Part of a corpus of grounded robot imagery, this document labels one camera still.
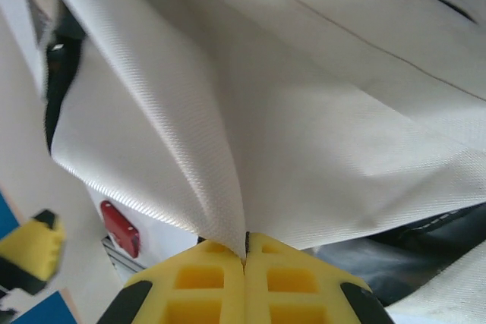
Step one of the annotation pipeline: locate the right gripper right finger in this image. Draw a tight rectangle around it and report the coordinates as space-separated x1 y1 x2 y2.
245 231 390 324

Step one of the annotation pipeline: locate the red wallet case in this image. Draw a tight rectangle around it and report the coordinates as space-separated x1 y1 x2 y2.
99 199 140 259

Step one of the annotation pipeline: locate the aluminium front rail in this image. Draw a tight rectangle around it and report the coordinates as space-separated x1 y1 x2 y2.
100 236 146 275

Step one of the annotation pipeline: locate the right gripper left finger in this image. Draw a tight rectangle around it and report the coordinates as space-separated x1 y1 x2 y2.
100 238 246 324

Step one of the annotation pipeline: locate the cream canvas backpack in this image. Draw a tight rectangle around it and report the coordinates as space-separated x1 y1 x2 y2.
0 0 486 324

